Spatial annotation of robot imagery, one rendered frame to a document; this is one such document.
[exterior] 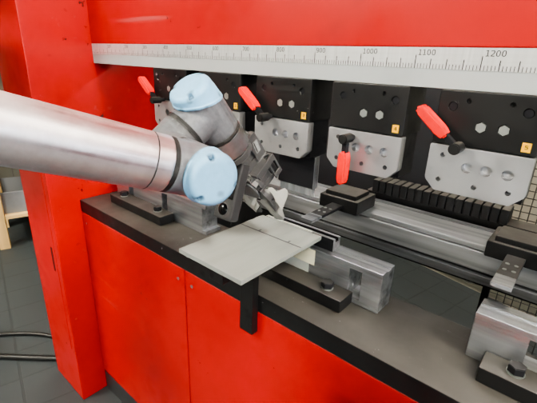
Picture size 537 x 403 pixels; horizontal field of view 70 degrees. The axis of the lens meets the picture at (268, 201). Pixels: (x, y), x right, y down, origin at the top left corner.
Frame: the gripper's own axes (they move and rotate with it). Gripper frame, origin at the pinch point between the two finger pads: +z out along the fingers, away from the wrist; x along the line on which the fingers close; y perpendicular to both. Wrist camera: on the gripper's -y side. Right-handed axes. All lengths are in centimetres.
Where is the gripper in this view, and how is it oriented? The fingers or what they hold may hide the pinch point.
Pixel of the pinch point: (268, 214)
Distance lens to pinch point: 86.5
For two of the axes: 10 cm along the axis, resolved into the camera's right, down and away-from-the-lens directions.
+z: 3.9, 5.6, 7.3
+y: 5.2, -7.9, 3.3
